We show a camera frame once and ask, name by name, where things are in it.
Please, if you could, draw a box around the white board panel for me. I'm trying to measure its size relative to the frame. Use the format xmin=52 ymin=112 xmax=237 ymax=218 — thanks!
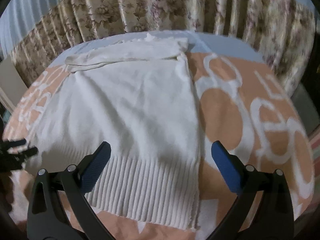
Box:
xmin=0 ymin=56 xmax=28 ymax=113

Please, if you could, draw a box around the blue floral curtain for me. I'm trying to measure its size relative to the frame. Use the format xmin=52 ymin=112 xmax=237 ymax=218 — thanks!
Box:
xmin=1 ymin=0 xmax=316 ymax=95

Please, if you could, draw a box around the white knit sweater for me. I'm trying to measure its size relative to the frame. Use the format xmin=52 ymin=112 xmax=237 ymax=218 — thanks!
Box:
xmin=25 ymin=34 xmax=200 ymax=230

